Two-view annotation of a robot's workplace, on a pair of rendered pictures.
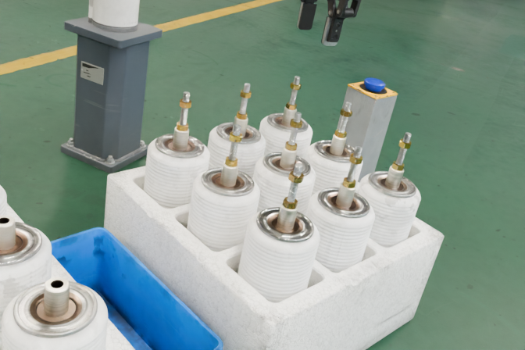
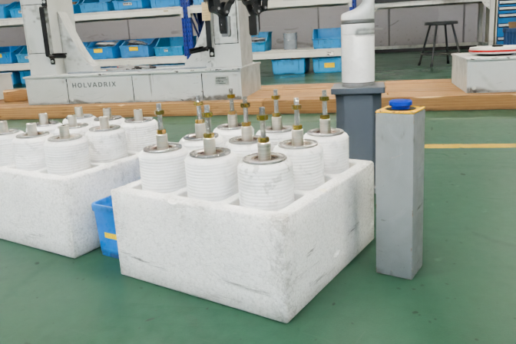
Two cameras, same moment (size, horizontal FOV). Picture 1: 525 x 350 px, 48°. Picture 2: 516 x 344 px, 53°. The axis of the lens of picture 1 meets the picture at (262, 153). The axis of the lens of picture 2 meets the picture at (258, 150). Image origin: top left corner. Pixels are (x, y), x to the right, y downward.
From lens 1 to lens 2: 1.26 m
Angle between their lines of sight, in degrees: 76
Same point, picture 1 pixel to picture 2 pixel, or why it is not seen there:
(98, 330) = (56, 145)
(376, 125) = (389, 144)
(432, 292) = (348, 334)
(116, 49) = (339, 97)
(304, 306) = (132, 193)
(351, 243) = (189, 176)
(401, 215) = (241, 177)
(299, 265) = (143, 167)
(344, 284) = (163, 198)
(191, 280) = not seen: hidden behind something
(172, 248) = not seen: hidden behind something
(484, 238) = not seen: outside the picture
